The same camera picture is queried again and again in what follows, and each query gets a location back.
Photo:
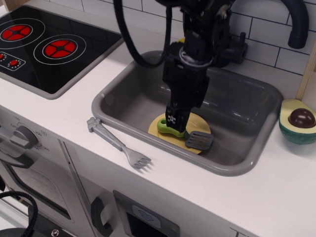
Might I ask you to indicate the toy avocado half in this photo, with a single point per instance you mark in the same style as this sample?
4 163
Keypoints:
297 122

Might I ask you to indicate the toy oven door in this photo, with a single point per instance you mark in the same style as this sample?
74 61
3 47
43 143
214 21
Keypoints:
50 185

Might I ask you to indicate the black toy stovetop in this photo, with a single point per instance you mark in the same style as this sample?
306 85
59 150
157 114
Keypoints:
46 53

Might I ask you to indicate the grey plastic sink basin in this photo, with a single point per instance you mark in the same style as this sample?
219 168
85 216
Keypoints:
240 112

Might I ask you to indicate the dark grey faucet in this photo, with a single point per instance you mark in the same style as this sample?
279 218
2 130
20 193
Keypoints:
275 31

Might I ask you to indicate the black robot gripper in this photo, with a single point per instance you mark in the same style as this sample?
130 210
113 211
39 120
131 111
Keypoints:
188 87

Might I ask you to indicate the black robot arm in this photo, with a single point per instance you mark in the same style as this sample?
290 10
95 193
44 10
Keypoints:
207 34

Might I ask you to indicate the dark grey cabinet handle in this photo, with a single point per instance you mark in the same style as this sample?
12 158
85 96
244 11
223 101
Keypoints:
96 209

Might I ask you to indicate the green handled grey spatula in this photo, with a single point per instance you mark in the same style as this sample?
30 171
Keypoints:
196 139

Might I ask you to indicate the grey oven door handle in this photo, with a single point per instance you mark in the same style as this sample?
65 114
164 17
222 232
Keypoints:
14 156

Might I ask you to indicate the grey dishwasher panel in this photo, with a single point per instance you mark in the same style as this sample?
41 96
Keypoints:
139 221

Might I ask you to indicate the grey oven knob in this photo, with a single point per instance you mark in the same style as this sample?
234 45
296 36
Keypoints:
24 138

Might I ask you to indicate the yellow plastic plate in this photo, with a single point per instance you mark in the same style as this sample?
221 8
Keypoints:
197 123

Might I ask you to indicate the grey plastic toy fork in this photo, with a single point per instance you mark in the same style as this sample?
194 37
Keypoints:
136 160

